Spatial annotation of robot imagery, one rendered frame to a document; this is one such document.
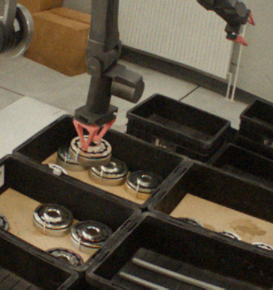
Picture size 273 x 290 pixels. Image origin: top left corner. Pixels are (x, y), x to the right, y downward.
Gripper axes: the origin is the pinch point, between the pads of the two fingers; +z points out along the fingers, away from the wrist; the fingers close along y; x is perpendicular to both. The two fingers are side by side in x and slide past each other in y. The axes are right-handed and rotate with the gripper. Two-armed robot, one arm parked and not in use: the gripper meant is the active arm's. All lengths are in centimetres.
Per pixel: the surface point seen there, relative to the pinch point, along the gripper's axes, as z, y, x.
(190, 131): 49, 121, 23
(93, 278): 6.4, -35.8, -27.1
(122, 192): 16.2, 9.7, -6.3
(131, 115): 40, 94, 40
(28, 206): 17.1, -14.9, 7.0
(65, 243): 16.7, -19.9, -9.3
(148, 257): 16.1, -10.1, -26.9
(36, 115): 31, 47, 55
